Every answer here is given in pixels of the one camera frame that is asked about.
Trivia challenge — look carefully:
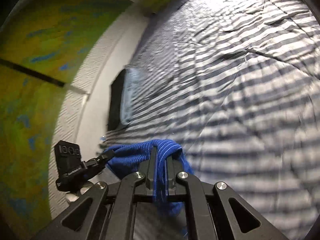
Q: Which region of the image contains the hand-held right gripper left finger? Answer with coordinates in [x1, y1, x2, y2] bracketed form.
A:
[32, 147, 158, 240]

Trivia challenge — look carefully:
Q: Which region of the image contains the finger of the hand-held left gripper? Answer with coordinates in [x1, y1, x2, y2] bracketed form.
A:
[85, 152, 116, 176]

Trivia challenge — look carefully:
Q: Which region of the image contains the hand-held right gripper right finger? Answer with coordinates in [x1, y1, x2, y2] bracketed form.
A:
[166, 156, 288, 240]

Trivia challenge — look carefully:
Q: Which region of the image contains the blue striped garment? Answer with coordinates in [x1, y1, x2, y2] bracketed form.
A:
[103, 139, 195, 220]

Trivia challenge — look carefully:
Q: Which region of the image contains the folded light blue cloth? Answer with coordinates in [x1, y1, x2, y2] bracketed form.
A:
[119, 67, 143, 126]

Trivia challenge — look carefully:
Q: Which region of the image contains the striped quilted blanket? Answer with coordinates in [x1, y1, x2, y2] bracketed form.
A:
[99, 0, 320, 240]

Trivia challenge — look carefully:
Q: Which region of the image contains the green wall map poster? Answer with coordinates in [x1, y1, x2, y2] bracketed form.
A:
[0, 0, 133, 238]

